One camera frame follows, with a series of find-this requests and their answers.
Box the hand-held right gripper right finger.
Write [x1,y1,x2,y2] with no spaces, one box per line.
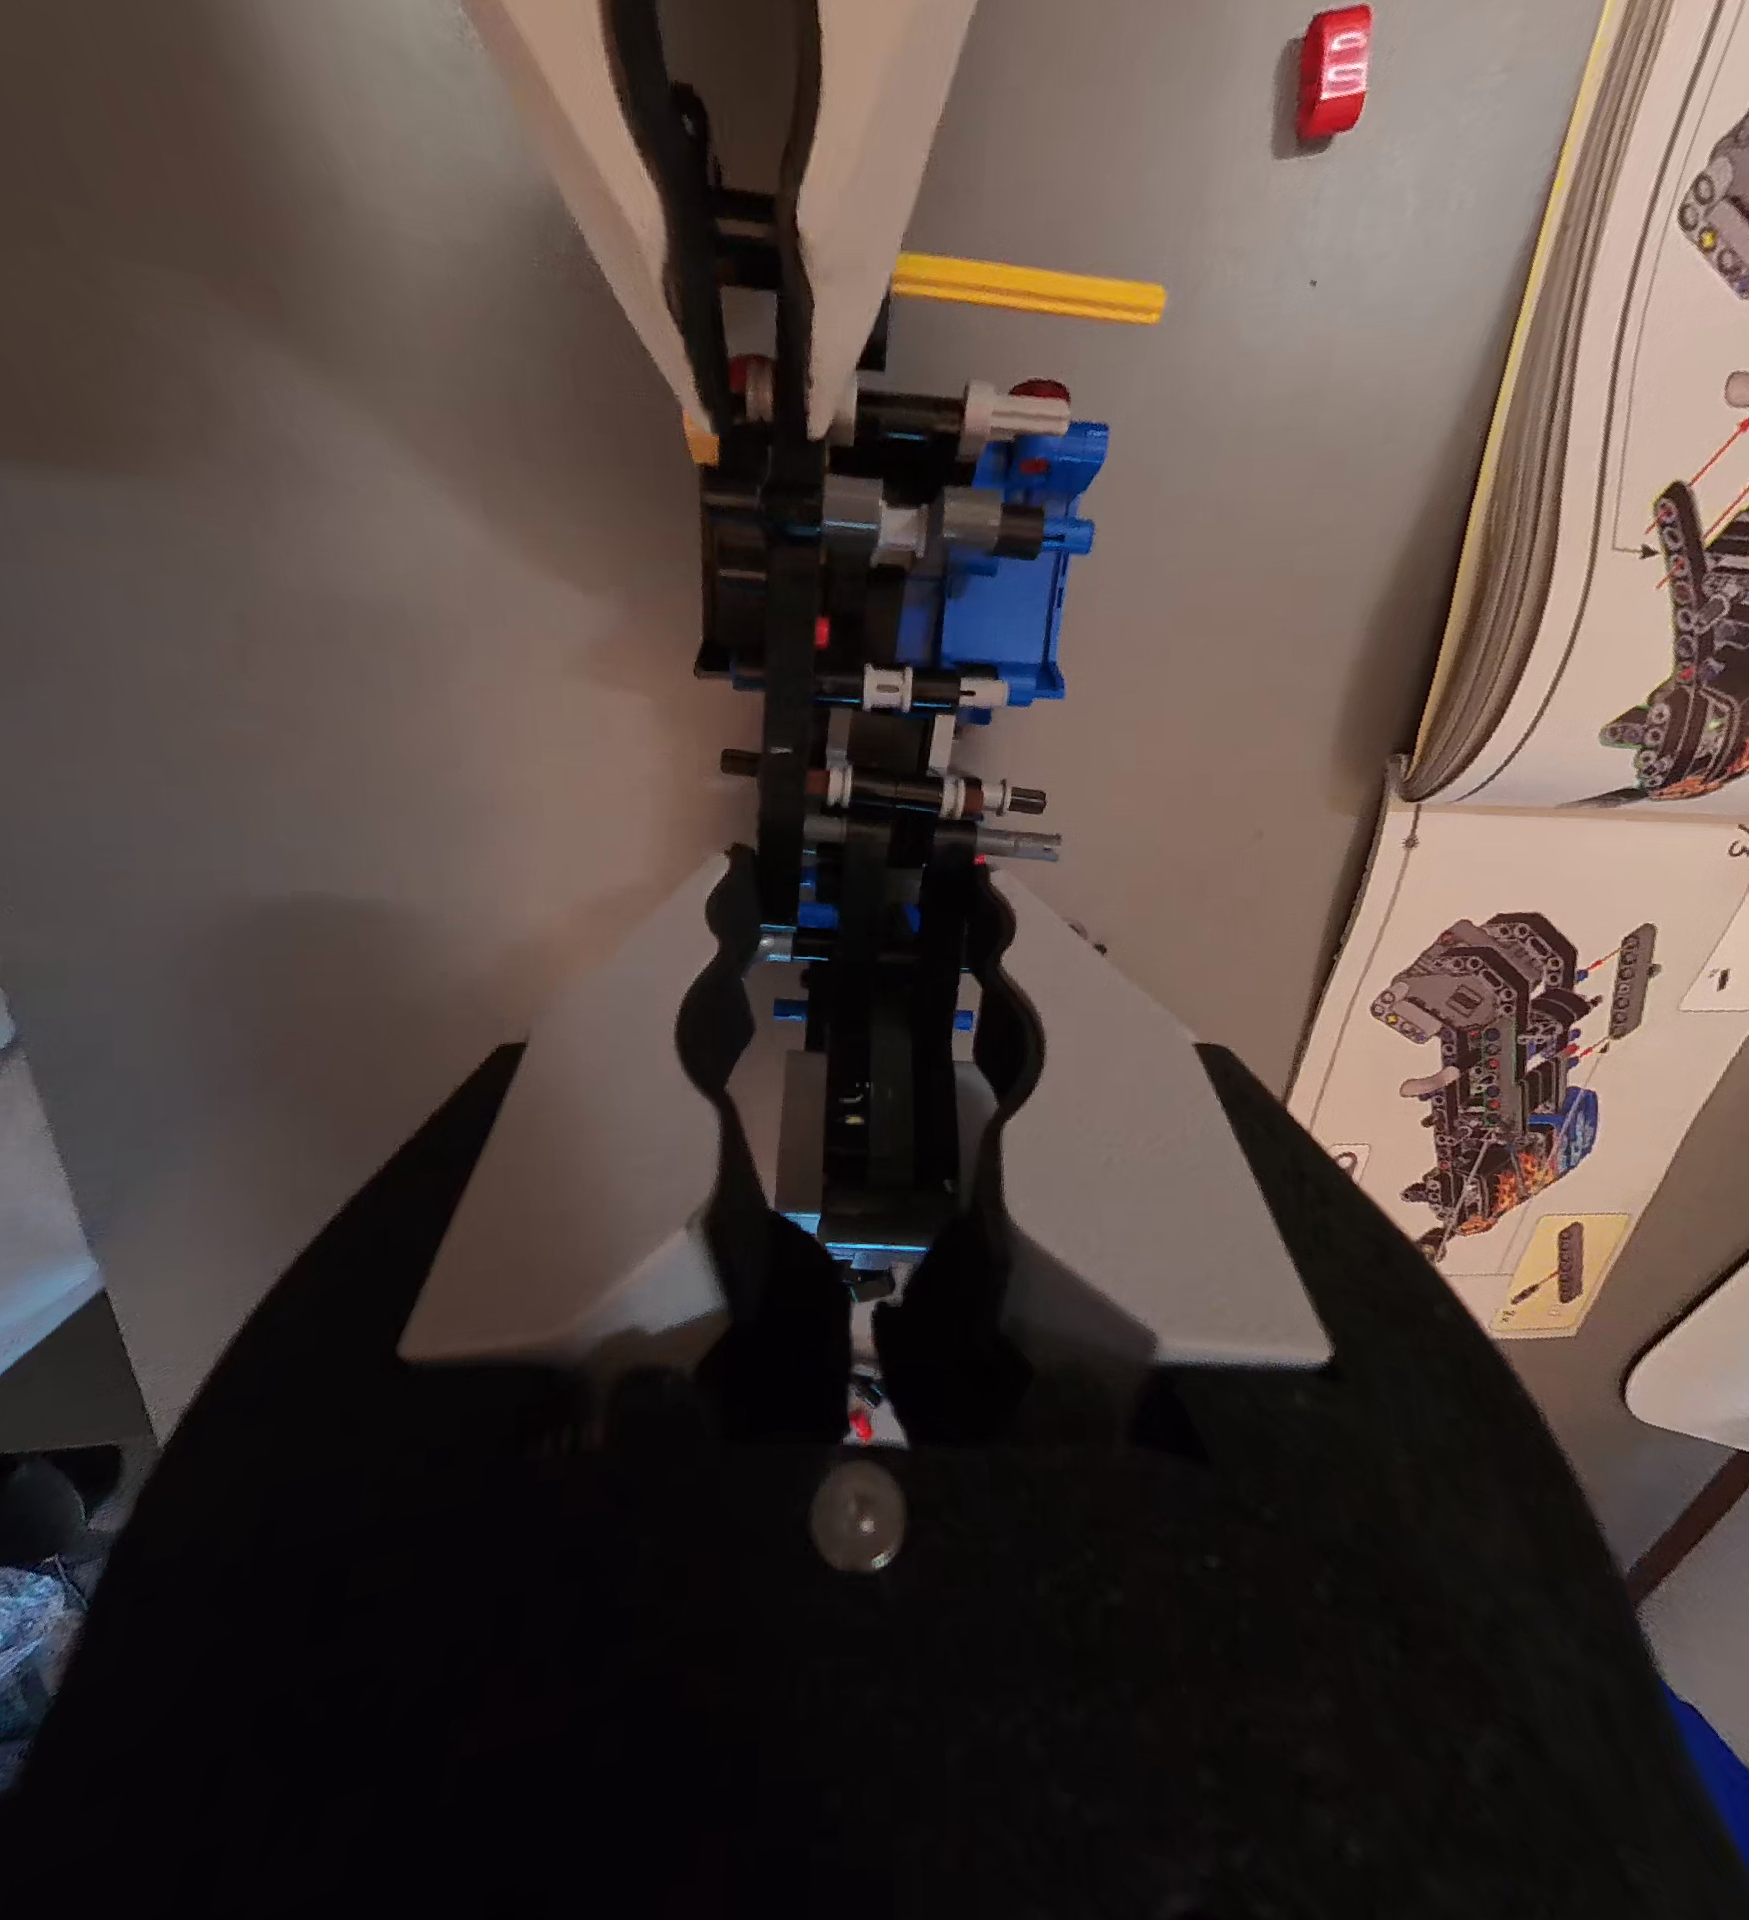
[876,866,1334,1429]

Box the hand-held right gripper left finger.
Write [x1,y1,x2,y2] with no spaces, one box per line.
[397,845,850,1425]

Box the black shoe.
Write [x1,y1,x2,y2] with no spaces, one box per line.
[0,1439,127,1577]

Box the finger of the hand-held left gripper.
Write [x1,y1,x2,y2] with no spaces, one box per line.
[782,0,983,439]
[468,0,738,439]

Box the small red lego piece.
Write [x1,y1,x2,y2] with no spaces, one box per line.
[1293,4,1375,146]

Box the lego truck model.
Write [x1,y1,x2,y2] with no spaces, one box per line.
[688,246,1167,1442]

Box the lego instruction booklet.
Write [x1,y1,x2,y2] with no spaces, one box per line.
[1287,0,1749,1338]

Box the white rounded board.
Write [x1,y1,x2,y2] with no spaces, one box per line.
[1625,1180,1749,1480]

